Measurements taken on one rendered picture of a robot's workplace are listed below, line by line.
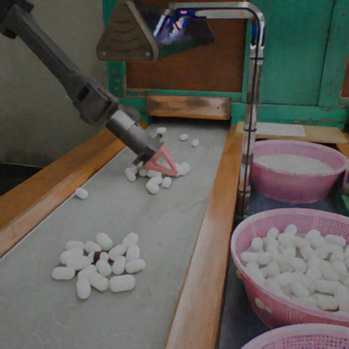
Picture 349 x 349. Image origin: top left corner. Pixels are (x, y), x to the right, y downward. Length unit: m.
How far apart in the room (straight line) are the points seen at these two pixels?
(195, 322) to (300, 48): 0.97
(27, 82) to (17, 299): 2.19
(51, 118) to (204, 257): 2.15
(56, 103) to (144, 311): 2.15
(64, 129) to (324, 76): 1.81
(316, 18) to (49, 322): 1.09
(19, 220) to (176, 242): 0.29
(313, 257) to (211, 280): 0.19
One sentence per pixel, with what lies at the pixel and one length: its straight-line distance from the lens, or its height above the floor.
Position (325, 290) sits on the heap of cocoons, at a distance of 0.55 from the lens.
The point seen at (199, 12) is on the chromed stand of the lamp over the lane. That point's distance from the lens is 0.65.
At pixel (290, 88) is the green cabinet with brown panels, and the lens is 1.24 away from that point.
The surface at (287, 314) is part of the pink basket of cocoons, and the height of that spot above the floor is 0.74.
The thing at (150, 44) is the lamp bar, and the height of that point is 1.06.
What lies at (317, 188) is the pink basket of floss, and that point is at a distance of 0.90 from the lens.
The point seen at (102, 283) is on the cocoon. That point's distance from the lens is 0.50.
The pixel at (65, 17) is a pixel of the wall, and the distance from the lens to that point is 2.40.
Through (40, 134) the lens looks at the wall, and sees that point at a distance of 2.67.
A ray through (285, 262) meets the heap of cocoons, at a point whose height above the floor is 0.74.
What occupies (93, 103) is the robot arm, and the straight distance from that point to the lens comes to 0.81.
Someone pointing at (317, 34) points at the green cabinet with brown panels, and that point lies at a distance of 1.23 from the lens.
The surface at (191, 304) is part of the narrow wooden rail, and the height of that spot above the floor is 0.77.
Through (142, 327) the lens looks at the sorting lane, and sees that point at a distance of 0.46.
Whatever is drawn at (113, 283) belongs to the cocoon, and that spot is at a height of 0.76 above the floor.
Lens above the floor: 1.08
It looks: 24 degrees down
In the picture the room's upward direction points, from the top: straight up
